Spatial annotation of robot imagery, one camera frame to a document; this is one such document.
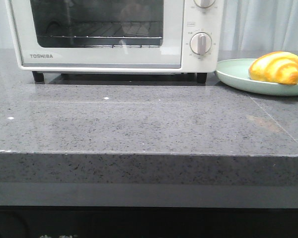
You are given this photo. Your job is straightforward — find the glass oven door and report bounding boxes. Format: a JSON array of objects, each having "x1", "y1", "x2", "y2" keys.
[{"x1": 6, "y1": 0, "x2": 185, "y2": 68}]

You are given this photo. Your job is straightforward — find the yellow striped bread roll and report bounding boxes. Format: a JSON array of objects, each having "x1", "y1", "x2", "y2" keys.
[{"x1": 248, "y1": 51, "x2": 298, "y2": 85}]

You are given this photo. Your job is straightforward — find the white Toshiba toaster oven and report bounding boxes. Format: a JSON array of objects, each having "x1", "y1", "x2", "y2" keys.
[{"x1": 6, "y1": 0, "x2": 224, "y2": 83}]

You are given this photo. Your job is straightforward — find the lower silver timer knob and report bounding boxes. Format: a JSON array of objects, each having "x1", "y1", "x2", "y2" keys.
[{"x1": 190, "y1": 32, "x2": 212, "y2": 56}]

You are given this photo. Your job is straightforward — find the light green plate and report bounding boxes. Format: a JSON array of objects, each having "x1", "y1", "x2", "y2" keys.
[{"x1": 215, "y1": 59, "x2": 298, "y2": 96}]

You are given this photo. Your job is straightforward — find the upper silver temperature knob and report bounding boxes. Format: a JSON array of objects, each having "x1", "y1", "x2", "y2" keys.
[{"x1": 194, "y1": 0, "x2": 215, "y2": 8}]

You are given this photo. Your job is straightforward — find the metal wire oven rack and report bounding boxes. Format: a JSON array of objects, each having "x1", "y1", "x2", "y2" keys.
[{"x1": 37, "y1": 21, "x2": 163, "y2": 48}]

